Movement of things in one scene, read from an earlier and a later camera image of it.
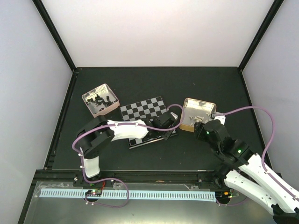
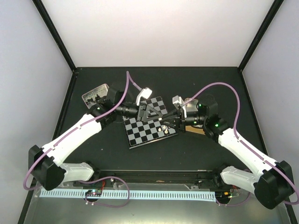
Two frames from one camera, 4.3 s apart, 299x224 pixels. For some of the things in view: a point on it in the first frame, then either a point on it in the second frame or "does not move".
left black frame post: (54, 33) does not move
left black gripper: (167, 135) → (143, 112)
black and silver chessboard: (151, 108) does not move
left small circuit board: (93, 192) does not move
